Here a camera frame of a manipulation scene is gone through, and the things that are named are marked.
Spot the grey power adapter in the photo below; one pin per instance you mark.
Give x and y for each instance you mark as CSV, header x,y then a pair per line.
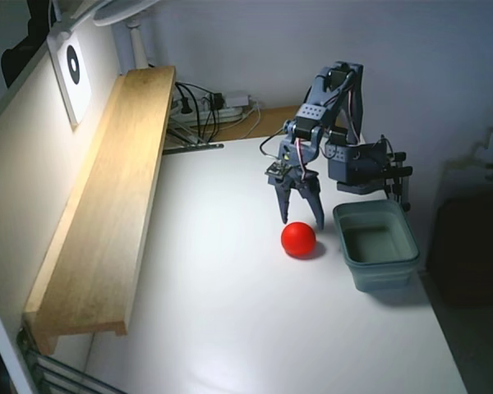
x,y
237,97

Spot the metal frame rails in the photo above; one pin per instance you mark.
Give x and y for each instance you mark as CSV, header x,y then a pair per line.
x,y
53,369

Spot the white power strip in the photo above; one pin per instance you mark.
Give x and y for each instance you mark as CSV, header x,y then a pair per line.
x,y
226,111

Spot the black table clamp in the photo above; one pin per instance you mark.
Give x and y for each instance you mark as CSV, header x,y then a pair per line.
x,y
399,176

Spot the long wooden shelf board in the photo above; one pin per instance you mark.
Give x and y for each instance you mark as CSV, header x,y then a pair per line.
x,y
115,197

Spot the thin wooden board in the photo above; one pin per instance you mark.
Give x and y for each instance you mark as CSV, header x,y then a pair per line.
x,y
271,121

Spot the black object behind partition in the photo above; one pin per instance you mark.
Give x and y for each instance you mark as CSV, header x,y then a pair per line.
x,y
22,53

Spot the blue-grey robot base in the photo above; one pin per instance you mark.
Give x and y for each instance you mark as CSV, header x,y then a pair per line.
x,y
353,164

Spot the white lamp post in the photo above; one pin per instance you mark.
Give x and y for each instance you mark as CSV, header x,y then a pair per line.
x,y
137,45

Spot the blue-grey gripper body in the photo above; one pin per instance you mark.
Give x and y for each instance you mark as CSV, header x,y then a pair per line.
x,y
299,183

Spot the dark bag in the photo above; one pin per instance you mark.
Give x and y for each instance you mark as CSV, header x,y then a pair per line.
x,y
472,254

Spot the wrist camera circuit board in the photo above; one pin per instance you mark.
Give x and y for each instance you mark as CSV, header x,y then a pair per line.
x,y
277,169

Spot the red ball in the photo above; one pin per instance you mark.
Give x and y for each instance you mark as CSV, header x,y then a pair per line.
x,y
298,240

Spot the blue-grey gripper finger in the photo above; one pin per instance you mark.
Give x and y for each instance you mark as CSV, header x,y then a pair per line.
x,y
283,199
314,205

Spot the grey plastic container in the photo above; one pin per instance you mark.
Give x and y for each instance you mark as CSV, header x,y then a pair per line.
x,y
378,246

